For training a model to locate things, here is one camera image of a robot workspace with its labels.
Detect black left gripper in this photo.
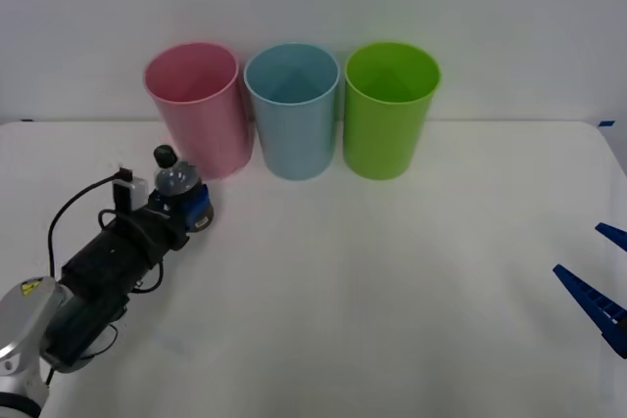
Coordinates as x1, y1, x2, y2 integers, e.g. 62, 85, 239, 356
60, 184, 214, 300

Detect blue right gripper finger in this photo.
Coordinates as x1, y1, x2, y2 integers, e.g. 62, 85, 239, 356
552, 263, 627, 359
594, 222, 627, 252

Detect clear bottle with dark cap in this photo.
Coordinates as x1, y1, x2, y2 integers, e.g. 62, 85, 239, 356
152, 143, 217, 233

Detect pink plastic bin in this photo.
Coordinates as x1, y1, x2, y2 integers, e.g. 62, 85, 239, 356
143, 41, 255, 181

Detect pale blue plastic bin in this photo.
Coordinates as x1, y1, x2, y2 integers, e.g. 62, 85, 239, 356
243, 42, 342, 181

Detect green plastic bin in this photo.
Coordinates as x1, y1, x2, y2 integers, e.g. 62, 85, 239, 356
342, 41, 442, 181

